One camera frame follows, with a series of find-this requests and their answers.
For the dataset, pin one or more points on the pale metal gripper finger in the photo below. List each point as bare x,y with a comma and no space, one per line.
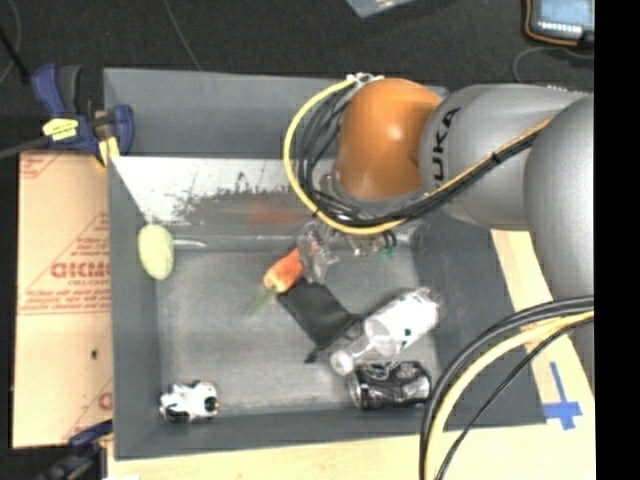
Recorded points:
311,243
320,268

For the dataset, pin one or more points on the orange toy carrot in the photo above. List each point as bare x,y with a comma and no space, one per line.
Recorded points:
285,271

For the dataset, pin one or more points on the black cloth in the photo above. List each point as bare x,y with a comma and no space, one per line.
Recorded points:
320,313

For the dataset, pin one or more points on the clear plastic bottle white label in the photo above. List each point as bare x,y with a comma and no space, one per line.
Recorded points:
405,318

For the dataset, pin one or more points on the grey metal bin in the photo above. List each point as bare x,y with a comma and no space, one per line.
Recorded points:
225,348

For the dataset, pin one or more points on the crushed dark drink can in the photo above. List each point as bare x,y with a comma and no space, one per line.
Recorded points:
392,393

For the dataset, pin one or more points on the pale green oval fruit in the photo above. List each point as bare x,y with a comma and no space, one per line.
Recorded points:
156,252

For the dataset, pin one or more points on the black and white toy animal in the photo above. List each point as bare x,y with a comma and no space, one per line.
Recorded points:
189,402

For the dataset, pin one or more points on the brown cardboard board red print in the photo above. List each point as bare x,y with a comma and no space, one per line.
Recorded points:
60,318

